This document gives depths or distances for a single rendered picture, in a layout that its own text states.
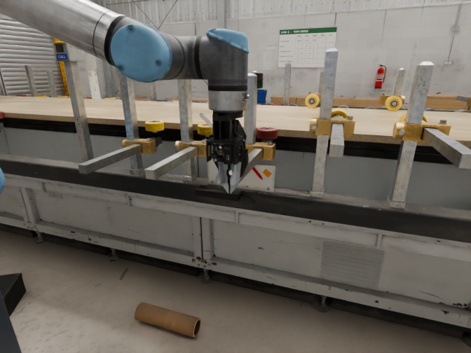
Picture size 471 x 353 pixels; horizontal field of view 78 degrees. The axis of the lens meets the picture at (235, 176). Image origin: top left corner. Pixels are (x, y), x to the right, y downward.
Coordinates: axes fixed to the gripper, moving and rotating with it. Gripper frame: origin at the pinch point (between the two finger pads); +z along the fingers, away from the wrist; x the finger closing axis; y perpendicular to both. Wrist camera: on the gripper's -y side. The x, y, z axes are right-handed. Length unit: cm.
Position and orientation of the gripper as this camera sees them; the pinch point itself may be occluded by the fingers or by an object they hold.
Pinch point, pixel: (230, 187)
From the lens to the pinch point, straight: 76.0
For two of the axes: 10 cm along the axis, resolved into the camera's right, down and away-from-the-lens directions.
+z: -0.1, 9.4, 3.3
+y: -3.2, 3.1, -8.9
